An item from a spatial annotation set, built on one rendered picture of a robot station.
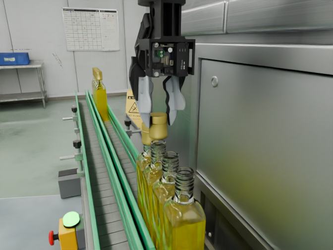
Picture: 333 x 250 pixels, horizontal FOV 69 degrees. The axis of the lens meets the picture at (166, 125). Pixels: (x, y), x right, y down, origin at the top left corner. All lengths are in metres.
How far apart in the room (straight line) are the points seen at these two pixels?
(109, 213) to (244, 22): 0.56
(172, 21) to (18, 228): 0.82
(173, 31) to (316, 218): 0.31
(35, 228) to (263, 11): 0.87
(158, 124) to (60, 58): 5.81
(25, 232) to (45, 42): 5.48
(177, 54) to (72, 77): 5.90
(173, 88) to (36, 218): 0.72
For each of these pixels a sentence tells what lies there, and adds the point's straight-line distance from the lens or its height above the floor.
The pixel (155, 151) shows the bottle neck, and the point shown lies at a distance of 0.46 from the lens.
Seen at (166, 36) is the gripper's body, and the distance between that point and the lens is 0.36.
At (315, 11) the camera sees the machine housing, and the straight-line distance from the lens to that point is 0.35.
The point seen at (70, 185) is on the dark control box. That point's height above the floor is 0.81.
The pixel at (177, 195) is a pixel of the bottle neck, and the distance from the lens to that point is 0.38.
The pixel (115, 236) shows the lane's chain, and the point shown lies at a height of 0.88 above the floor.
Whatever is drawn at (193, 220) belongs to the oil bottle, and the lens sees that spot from 0.39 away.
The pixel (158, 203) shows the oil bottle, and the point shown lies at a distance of 0.44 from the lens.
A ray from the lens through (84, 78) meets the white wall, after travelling 6.24.
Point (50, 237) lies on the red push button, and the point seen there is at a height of 0.80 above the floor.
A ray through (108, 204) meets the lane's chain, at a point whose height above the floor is 0.88.
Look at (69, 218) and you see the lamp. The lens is 0.78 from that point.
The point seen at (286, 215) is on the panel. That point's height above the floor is 1.09.
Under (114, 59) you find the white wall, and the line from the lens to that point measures 6.28.
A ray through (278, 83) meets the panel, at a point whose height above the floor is 1.27.
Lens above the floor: 1.32
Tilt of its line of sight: 19 degrees down
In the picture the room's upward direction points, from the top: straight up
